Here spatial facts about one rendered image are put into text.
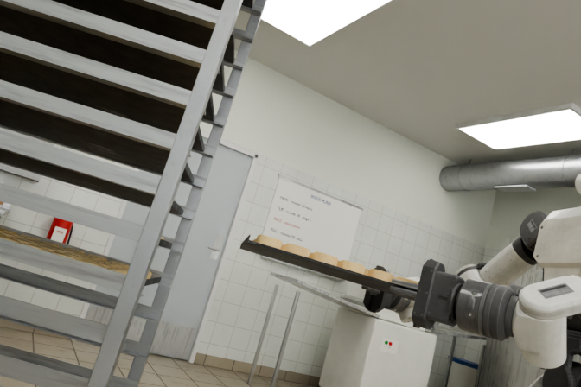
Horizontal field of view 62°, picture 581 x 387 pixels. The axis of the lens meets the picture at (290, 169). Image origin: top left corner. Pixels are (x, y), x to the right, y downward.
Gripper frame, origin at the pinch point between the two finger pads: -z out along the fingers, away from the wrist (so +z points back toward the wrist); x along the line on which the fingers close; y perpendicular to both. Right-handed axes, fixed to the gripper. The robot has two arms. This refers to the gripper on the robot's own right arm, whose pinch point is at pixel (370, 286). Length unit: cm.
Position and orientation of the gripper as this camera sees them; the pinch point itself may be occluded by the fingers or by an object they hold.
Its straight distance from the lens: 136.6
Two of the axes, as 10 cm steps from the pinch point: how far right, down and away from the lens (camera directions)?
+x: 2.8, -9.3, 2.2
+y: 7.7, 0.9, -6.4
